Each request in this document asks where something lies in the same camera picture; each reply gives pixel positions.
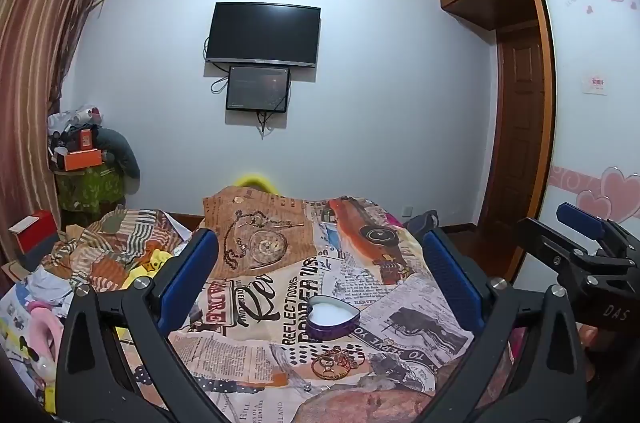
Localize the purple heart-shaped tin box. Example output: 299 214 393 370
306 295 361 343

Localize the red box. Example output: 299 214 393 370
9 210 57 256

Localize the red gold braided bracelet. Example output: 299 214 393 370
311 345 368 380

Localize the brown striped curtain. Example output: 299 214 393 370
0 0 116 264

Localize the pile of bags and boxes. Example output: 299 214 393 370
47 103 106 154

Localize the newspaper print blanket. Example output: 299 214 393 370
167 186 476 423

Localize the pink plush toy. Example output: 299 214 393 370
27 303 66 364

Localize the yellow round object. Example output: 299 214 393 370
235 173 281 194

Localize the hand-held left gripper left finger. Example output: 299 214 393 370
55 228 226 423

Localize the black wall television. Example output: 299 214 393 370
206 2 322 68

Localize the yellow plush toy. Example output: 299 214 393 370
122 248 176 291

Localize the small black wall monitor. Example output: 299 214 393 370
225 64 291 113

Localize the green patterned cloth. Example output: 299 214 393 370
55 166 126 211

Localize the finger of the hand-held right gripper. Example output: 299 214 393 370
556 202 640 254
517 217 632 284

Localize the striped patchwork blanket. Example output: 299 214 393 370
42 206 191 294

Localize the orange box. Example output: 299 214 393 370
62 150 103 171

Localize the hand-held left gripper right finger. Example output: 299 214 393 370
415 228 588 423

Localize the dark blue bag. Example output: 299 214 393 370
405 212 441 234

